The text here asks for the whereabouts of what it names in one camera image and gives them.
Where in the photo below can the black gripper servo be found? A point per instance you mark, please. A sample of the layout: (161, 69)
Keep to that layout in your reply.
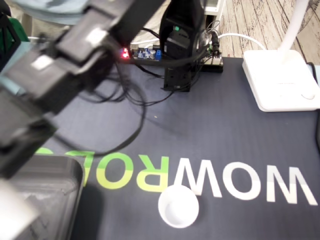
(25, 147)

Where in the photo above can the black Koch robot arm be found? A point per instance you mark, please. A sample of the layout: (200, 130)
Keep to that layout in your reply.
(120, 22)

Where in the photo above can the black plastic tray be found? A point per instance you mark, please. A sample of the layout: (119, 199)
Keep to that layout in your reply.
(50, 195)

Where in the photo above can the white translucent upright plastic cup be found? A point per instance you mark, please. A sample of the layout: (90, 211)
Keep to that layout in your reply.
(160, 210)

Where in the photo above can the green plastic object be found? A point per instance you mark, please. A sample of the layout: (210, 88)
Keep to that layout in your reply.
(18, 30)

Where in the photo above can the beige cloth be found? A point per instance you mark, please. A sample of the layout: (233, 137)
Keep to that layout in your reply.
(37, 27)

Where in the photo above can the blue-grey cushion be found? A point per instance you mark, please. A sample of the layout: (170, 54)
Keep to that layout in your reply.
(50, 12)

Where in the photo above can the blue component circuit board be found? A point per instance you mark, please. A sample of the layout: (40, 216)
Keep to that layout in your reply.
(146, 53)

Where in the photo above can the dark grey WOWROBO printed mat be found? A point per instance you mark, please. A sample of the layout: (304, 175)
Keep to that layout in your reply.
(212, 140)

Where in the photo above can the brown perfboard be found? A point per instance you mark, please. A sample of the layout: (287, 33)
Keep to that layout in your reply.
(215, 62)

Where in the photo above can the black barrel power plug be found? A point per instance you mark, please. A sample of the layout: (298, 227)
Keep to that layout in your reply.
(215, 42)

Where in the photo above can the white furniture leg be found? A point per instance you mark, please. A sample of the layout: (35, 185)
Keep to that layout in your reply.
(215, 7)

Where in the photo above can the white desk lamp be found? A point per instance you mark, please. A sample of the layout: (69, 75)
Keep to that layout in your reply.
(277, 80)

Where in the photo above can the black truss frame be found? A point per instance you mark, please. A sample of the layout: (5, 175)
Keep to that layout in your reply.
(10, 42)

